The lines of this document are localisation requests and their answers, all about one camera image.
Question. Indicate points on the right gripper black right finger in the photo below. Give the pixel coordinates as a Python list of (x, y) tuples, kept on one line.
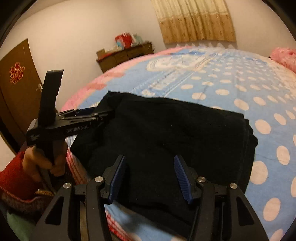
[(223, 212)]

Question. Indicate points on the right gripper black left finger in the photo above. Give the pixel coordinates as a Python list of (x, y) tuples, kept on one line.
[(61, 219)]

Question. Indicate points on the black knit garment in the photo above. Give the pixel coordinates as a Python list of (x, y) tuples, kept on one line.
[(218, 144)]

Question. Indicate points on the red knit sweater forearm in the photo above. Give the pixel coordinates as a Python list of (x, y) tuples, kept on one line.
[(19, 191)]

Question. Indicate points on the person left hand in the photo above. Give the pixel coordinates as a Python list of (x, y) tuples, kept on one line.
[(34, 160)]

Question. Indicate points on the brown wooden door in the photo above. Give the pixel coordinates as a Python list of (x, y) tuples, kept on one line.
[(21, 89)]

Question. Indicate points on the dark brown wooden desk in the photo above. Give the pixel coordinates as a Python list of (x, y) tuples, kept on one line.
[(114, 59)]

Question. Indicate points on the brown cardboard box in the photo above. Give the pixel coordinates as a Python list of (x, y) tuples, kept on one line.
[(101, 54)]

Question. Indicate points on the red gift bag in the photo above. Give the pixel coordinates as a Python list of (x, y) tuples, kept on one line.
[(124, 40)]

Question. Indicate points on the blue polka dot bedspread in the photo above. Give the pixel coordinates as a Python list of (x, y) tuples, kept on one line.
[(256, 86)]

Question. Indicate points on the gold patterned window curtain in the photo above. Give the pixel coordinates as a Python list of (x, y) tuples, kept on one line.
[(182, 21)]

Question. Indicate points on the pink floral folded blanket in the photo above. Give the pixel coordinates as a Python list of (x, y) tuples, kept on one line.
[(286, 57)]

